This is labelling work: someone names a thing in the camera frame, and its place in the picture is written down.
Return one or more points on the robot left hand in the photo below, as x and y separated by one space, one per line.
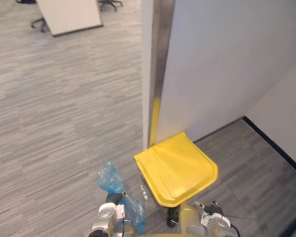
115 198

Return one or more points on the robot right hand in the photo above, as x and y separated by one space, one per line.
199 204

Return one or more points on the blue plastic rubbish bag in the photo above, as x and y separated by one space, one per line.
110 179

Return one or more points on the yellow trash can lid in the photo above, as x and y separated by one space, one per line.
177 168

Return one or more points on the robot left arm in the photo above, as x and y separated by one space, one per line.
107 217

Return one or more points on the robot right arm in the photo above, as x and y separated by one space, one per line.
189 217

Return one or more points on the clear plastic bin liner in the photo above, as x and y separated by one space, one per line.
144 191

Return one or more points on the black trash can wheel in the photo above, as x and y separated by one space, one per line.
172 217

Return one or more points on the black baseboard strip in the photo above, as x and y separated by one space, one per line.
273 145

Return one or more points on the white rolling whiteboard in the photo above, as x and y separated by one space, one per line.
68 14

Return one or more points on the black office chair base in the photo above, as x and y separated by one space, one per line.
26 1
110 3

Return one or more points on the metal wall corner trim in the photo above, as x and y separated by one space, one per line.
160 61

